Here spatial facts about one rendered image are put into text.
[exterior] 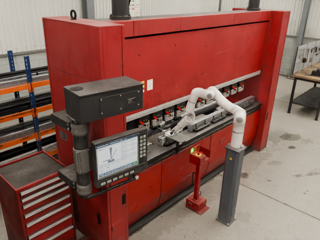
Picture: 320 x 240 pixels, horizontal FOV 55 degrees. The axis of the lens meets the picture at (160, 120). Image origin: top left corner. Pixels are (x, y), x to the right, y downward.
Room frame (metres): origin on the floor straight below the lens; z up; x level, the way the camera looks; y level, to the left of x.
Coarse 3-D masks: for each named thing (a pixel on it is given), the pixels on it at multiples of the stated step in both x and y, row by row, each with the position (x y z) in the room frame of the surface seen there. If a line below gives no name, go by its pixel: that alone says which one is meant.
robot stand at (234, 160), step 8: (232, 152) 2.92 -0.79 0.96; (240, 152) 2.91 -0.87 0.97; (232, 160) 2.91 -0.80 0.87; (240, 160) 2.93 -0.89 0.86; (224, 168) 2.98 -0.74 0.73; (232, 168) 2.90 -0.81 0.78; (240, 168) 2.95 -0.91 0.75; (224, 176) 2.96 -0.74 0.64; (232, 176) 2.89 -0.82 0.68; (224, 184) 2.95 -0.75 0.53; (232, 184) 2.89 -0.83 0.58; (224, 192) 2.94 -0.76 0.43; (232, 192) 2.89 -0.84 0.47; (224, 200) 2.93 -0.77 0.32; (232, 200) 2.89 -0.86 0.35; (224, 208) 2.92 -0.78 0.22; (232, 208) 2.91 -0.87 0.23; (224, 216) 2.91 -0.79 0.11; (232, 216) 2.92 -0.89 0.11; (224, 224) 2.90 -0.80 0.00
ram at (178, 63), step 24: (240, 24) 4.35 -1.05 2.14; (264, 24) 4.78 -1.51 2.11; (144, 48) 2.97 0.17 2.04; (168, 48) 3.22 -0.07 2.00; (192, 48) 3.52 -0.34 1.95; (216, 48) 3.88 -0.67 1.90; (240, 48) 4.32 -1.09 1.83; (144, 72) 2.97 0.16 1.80; (168, 72) 3.23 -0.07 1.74; (192, 72) 3.54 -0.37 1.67; (216, 72) 3.92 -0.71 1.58; (240, 72) 4.39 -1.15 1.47; (144, 96) 2.97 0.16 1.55; (168, 96) 3.24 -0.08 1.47
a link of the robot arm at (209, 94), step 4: (196, 88) 3.11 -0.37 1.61; (200, 88) 3.08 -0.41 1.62; (192, 92) 3.09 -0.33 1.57; (196, 92) 3.07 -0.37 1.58; (200, 92) 3.05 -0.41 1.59; (204, 92) 3.00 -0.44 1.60; (208, 92) 2.97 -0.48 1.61; (212, 92) 2.98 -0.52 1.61; (192, 96) 3.08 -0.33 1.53; (196, 96) 3.07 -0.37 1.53; (200, 96) 3.05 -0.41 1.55; (204, 96) 2.99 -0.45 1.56; (208, 96) 2.96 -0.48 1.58; (212, 96) 2.96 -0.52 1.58; (192, 100) 3.08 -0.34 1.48; (196, 100) 3.09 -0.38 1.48
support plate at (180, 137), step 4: (176, 132) 3.30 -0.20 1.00; (168, 136) 3.20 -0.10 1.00; (172, 136) 3.20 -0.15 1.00; (176, 136) 3.20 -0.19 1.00; (180, 136) 3.20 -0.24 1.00; (184, 136) 3.21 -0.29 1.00; (188, 136) 3.21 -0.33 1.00; (176, 140) 3.10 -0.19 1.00; (180, 140) 3.10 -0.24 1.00; (184, 140) 3.10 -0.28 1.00
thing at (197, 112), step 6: (216, 102) 4.47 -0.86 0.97; (204, 108) 4.23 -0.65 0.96; (210, 108) 4.37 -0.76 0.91; (186, 114) 3.93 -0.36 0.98; (198, 114) 4.13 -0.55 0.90; (162, 120) 3.68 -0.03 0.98; (174, 120) 3.74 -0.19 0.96; (162, 126) 3.57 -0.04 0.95; (168, 126) 3.67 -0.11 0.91; (150, 132) 3.42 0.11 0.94; (156, 132) 3.49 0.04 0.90
